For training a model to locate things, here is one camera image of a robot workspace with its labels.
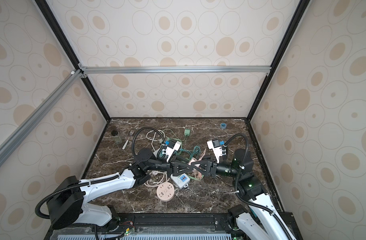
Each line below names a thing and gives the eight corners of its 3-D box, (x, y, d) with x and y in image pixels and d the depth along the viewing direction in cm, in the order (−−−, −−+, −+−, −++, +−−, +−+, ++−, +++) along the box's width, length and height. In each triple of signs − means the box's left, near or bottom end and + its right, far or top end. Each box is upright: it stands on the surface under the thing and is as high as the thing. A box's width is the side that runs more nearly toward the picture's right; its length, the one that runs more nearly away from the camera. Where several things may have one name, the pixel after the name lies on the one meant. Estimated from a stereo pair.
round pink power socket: (156, 201, 82) (155, 200, 80) (158, 184, 88) (157, 182, 86) (174, 201, 82) (173, 200, 80) (175, 184, 88) (174, 182, 86)
